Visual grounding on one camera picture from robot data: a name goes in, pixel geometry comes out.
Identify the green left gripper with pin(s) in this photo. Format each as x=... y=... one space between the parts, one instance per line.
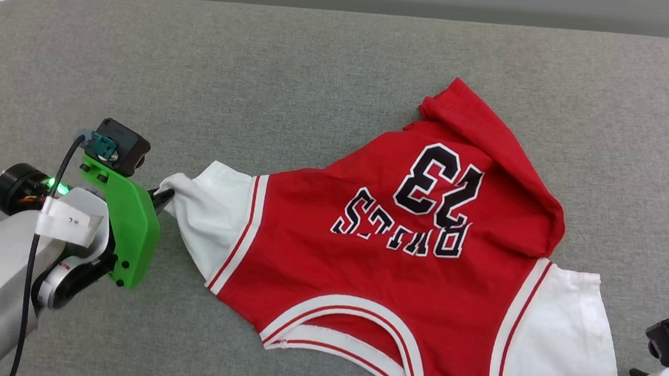
x=134 y=224

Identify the red white basketball jersey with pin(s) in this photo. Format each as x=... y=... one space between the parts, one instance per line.
x=364 y=264

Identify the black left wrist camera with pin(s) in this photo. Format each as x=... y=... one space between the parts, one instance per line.
x=124 y=140

